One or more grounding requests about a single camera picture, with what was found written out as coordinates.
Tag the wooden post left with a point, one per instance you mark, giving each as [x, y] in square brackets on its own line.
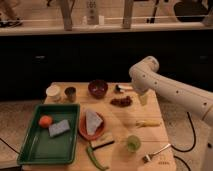
[66, 10]

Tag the wooden post right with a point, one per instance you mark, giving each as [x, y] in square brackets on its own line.
[127, 15]

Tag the black chair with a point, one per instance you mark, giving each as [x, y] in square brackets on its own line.
[190, 10]

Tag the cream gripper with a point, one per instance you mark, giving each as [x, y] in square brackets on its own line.
[143, 99]

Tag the dark red grape bunch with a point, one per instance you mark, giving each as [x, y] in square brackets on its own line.
[122, 102]

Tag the orange fruit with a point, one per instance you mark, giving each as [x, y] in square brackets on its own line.
[45, 121]

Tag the green cup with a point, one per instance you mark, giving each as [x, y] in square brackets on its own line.
[133, 143]

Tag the white round container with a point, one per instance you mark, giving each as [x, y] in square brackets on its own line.
[53, 92]

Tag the dark red bowl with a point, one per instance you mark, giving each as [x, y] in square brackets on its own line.
[98, 88]

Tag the yellow banana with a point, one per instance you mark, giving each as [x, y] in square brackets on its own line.
[148, 123]

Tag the green chili pepper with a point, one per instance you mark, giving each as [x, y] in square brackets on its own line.
[94, 160]

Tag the grey folded cloth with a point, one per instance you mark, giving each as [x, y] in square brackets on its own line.
[93, 121]

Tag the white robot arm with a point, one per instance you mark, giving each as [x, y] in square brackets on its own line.
[197, 101]

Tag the blue-grey sponge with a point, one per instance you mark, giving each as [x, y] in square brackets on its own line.
[59, 128]

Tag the green plastic tray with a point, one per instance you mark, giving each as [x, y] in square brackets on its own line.
[39, 148]

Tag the silver fork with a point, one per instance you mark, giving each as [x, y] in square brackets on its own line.
[148, 157]

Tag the wooden post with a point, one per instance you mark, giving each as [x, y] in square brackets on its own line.
[127, 15]
[66, 10]

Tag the wooden block brush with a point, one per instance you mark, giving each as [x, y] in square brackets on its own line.
[102, 141]

